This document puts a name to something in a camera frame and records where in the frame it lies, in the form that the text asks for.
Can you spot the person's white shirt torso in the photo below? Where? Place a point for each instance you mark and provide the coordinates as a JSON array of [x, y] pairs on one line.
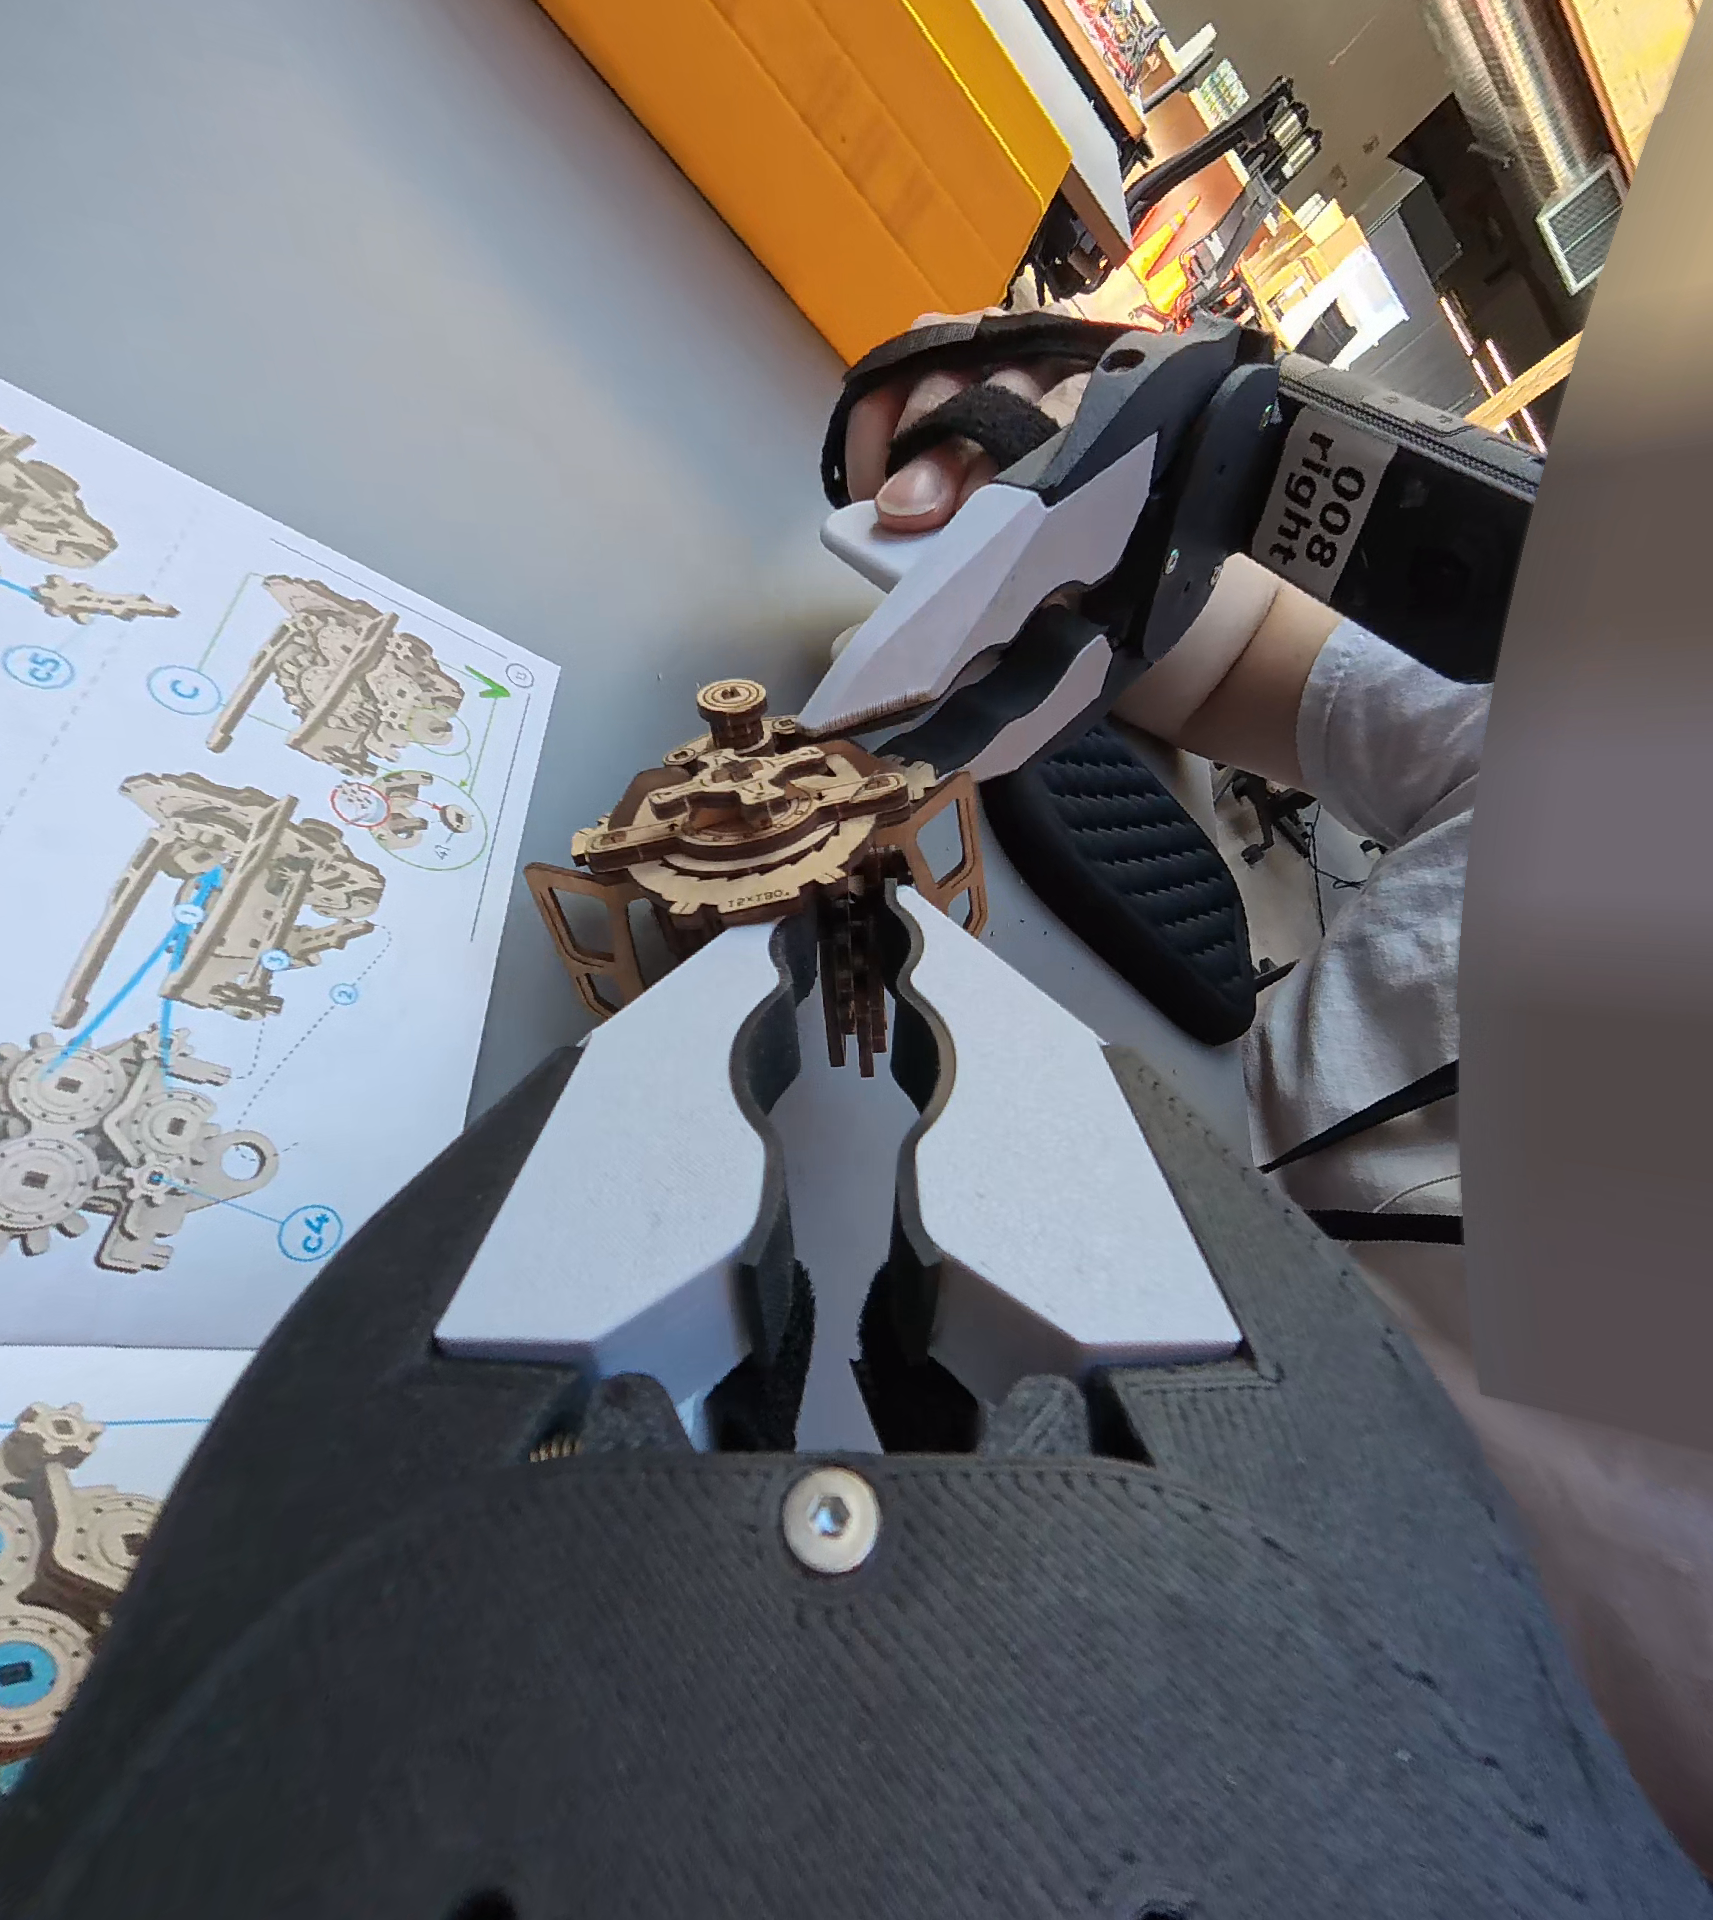
[[1363, 974]]

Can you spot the person's right forearm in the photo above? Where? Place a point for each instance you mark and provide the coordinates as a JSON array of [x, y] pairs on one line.
[[1231, 677]]

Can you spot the person's right hand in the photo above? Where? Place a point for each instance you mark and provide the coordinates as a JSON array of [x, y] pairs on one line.
[[923, 488]]

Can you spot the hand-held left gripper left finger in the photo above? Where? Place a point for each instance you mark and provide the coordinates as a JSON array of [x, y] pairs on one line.
[[602, 1201]]

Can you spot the white air vent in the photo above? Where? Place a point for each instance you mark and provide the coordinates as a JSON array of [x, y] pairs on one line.
[[1578, 226]]

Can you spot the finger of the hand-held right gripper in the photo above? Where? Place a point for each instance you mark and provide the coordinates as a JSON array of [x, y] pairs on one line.
[[1005, 570], [1051, 690]]

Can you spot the yellow box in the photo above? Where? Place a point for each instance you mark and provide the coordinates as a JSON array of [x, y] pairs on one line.
[[794, 151]]

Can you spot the black honeycomb cushion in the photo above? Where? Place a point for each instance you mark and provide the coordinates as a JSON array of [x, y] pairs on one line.
[[1128, 867]]

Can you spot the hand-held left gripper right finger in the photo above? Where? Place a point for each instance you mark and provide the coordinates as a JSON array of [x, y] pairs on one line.
[[1081, 1201]]

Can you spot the wooden gear model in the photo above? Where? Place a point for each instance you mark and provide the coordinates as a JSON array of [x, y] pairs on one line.
[[734, 840]]

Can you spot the assembly instruction booklet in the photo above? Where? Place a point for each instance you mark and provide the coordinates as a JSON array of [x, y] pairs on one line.
[[394, 1080]]

